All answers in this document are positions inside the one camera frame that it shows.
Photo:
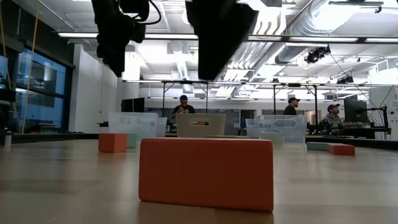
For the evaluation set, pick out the black light rail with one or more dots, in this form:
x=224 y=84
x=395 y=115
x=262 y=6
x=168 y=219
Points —
x=361 y=40

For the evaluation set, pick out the red rectangular block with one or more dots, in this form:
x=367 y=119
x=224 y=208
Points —
x=205 y=174
x=341 y=149
x=200 y=123

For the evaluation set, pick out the clear plastic bin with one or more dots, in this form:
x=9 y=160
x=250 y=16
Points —
x=140 y=124
x=292 y=133

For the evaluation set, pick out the blue cube block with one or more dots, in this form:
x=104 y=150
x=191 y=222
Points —
x=132 y=140

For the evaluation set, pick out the black spotlight cluster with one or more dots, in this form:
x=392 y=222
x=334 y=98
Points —
x=345 y=79
x=317 y=55

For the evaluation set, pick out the white ceiling duct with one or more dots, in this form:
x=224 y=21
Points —
x=182 y=62

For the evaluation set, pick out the long ceiling light strip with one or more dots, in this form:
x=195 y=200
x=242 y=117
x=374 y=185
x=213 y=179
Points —
x=382 y=40
x=171 y=36
x=267 y=38
x=77 y=35
x=323 y=39

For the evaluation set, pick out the large glass window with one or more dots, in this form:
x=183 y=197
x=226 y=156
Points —
x=40 y=102

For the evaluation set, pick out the blue rectangular block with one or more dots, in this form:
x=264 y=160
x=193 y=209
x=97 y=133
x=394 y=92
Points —
x=317 y=146

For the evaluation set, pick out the black background desk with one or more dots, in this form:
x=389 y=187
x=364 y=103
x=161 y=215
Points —
x=367 y=130

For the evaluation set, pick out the white poster board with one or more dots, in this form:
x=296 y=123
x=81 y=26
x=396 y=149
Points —
x=392 y=109

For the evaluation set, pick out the white bottle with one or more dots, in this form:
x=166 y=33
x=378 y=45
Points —
x=7 y=141

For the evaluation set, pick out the red cube block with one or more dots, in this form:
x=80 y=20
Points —
x=112 y=143

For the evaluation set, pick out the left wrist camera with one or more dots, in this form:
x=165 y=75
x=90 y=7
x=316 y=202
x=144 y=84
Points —
x=138 y=31

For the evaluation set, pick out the person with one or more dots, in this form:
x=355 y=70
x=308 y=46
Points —
x=290 y=109
x=183 y=109
x=332 y=118

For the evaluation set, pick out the grey plastic bin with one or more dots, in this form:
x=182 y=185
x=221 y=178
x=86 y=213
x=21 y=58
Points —
x=186 y=129

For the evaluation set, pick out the black monitor stand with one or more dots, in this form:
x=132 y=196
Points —
x=385 y=121

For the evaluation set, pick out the black monitor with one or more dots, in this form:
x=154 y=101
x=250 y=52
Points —
x=133 y=105
x=354 y=110

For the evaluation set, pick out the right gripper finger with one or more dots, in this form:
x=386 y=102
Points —
x=227 y=56
x=207 y=59

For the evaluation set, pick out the green rectangular block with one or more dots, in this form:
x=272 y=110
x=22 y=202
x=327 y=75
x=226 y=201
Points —
x=272 y=139

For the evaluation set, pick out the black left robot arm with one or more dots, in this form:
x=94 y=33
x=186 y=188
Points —
x=109 y=6

